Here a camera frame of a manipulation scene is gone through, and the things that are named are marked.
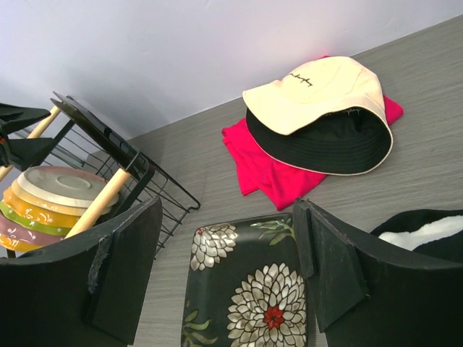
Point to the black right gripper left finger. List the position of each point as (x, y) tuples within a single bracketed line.
[(87, 290)]

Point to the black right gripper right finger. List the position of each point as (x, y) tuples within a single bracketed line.
[(368, 292)]

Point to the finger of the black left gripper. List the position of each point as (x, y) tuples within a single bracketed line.
[(24, 153), (15, 118)]

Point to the black floral square plate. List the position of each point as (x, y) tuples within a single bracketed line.
[(245, 285)]

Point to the cream flower square plate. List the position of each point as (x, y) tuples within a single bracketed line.
[(128, 157)]

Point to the cream round plate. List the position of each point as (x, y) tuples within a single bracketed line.
[(62, 185)]

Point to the green dotted round plate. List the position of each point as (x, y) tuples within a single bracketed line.
[(33, 225)]

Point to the orange dotted round plate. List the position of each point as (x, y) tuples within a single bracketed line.
[(31, 208)]

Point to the pink dotted round plate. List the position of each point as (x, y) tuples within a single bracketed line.
[(17, 232)]

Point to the zebra striped blanket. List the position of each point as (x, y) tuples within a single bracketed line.
[(434, 233)]

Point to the red folded cloth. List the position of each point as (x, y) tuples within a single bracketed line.
[(281, 183)]

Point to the beige black bucket hat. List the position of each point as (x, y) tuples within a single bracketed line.
[(326, 116)]

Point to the black wire dish rack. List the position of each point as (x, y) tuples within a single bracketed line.
[(87, 143)]

